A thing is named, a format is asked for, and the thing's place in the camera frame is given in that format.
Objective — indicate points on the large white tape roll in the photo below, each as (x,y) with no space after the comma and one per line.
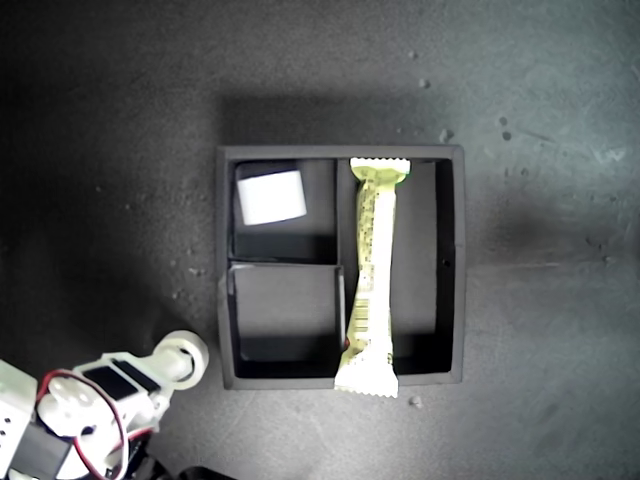
(272,197)

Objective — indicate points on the black tray with wells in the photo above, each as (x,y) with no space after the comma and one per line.
(430,280)

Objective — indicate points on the cream snack bar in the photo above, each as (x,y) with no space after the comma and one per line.
(375,280)

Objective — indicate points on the small white tape roll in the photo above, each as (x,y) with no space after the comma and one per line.
(197,350)

